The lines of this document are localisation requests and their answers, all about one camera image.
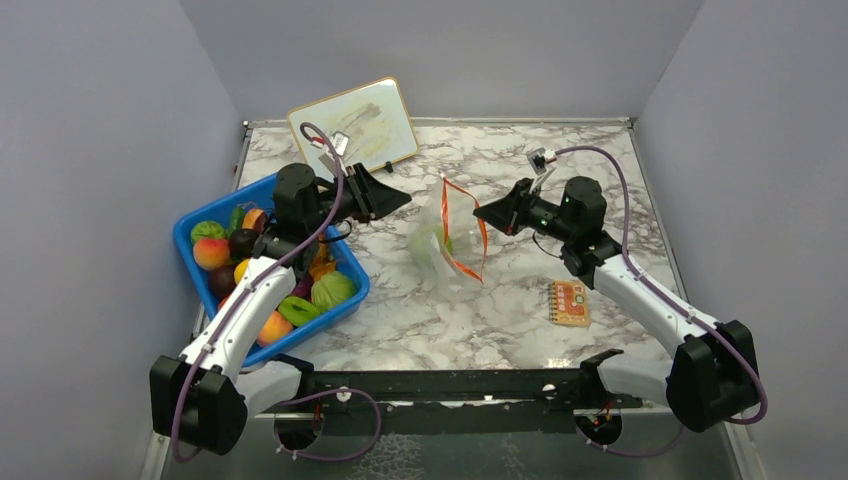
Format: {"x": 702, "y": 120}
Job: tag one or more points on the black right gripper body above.
{"x": 544, "y": 216}

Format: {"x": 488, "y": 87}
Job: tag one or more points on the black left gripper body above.
{"x": 328, "y": 200}

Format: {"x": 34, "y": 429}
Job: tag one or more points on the clear orange-zip bag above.
{"x": 451, "y": 206}

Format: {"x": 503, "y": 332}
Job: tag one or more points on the dark purple toy plum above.
{"x": 241, "y": 243}

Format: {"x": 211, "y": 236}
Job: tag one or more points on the yellow toy pear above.
{"x": 240, "y": 271}

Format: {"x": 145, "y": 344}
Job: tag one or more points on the toy pineapple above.
{"x": 323, "y": 263}

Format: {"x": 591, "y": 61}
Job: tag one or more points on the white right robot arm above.
{"x": 712, "y": 374}

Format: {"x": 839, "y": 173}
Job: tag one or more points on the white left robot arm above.
{"x": 202, "y": 397}

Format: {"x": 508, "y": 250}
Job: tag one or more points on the white drawing board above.
{"x": 373, "y": 118}

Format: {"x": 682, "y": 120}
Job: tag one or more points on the small orange notebook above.
{"x": 568, "y": 304}

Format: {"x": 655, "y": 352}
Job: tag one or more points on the green toy pepper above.
{"x": 236, "y": 219}

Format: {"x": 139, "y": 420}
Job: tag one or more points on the purple toy cabbage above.
{"x": 303, "y": 288}

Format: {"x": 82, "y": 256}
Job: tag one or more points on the blue plastic basket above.
{"x": 260, "y": 194}

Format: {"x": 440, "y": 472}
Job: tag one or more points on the green toy starfruit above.
{"x": 298, "y": 311}

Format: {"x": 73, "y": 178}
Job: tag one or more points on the small green toy cabbage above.
{"x": 207, "y": 230}

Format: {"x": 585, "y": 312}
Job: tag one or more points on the dark red toy fruit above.
{"x": 222, "y": 281}

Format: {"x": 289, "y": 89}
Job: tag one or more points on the orange toy peach front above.
{"x": 275, "y": 328}

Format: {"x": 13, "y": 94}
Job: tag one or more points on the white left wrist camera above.
{"x": 334, "y": 149}

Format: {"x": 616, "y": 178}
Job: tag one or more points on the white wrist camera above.
{"x": 334, "y": 149}
{"x": 540, "y": 160}

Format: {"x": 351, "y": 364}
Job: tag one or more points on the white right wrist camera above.
{"x": 540, "y": 160}

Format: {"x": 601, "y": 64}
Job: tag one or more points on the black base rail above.
{"x": 434, "y": 402}

